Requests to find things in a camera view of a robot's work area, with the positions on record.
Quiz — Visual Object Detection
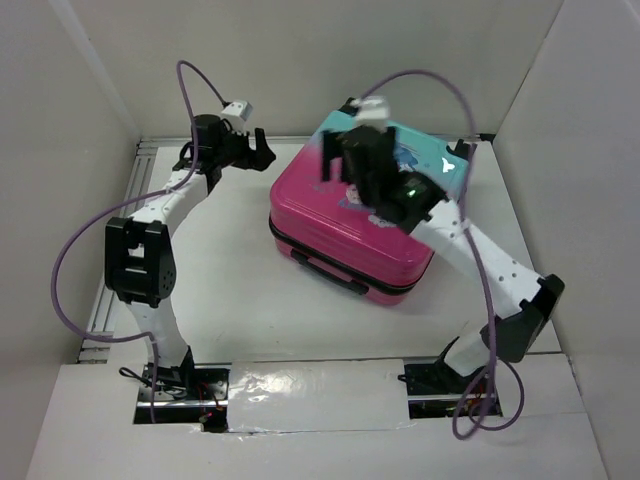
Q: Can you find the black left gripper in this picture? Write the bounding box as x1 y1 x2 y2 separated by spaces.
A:
213 121 275 171

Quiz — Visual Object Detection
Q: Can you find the pink hard-shell suitcase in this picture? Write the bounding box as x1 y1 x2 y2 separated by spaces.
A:
267 99 494 307

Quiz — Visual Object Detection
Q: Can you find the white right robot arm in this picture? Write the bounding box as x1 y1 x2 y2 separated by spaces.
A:
321 126 565 392

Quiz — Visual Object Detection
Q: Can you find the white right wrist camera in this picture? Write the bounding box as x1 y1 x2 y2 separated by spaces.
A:
350 96 390 132

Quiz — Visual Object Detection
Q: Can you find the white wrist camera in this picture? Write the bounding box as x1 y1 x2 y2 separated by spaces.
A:
220 100 253 135
350 96 390 132

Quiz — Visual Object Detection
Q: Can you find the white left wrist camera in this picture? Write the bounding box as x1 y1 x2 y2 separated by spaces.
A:
220 100 253 135

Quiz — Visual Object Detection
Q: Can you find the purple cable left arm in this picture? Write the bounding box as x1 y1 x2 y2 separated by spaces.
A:
52 59 229 421

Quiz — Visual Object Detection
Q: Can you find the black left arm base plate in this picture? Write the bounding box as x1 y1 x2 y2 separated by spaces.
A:
119 366 230 433

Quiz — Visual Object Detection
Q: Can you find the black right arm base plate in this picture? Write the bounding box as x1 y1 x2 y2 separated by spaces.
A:
397 362 482 420

